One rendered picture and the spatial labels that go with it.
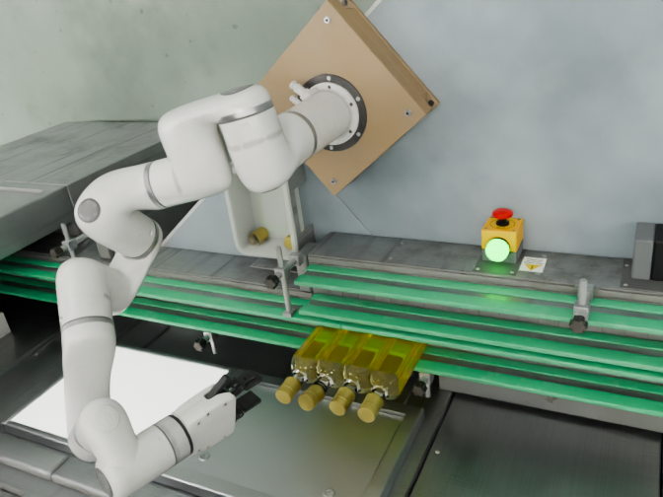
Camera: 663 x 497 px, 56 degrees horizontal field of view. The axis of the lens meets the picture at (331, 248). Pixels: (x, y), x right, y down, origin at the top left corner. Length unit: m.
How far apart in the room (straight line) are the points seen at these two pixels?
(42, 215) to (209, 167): 0.97
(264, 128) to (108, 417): 0.50
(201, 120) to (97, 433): 0.50
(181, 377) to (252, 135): 0.75
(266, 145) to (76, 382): 0.51
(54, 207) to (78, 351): 0.93
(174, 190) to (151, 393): 0.62
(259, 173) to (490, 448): 0.71
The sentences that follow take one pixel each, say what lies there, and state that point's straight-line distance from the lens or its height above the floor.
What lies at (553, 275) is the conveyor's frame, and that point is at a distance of 1.26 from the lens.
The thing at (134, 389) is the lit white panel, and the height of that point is 1.12.
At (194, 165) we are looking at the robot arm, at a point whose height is 1.17.
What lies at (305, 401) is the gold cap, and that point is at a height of 1.17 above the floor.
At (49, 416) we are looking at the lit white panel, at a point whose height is 1.26.
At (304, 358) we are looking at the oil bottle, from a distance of 1.29.
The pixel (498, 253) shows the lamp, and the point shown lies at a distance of 1.26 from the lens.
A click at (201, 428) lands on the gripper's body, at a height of 1.36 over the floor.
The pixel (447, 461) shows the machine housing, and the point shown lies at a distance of 1.31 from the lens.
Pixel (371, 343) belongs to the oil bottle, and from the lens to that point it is 1.30.
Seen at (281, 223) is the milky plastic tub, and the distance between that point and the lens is 1.53.
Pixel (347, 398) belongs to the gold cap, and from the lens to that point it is 1.20.
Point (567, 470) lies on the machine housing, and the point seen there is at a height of 1.02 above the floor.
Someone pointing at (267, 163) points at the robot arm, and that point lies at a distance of 1.02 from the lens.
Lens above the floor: 1.95
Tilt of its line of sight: 52 degrees down
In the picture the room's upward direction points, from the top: 136 degrees counter-clockwise
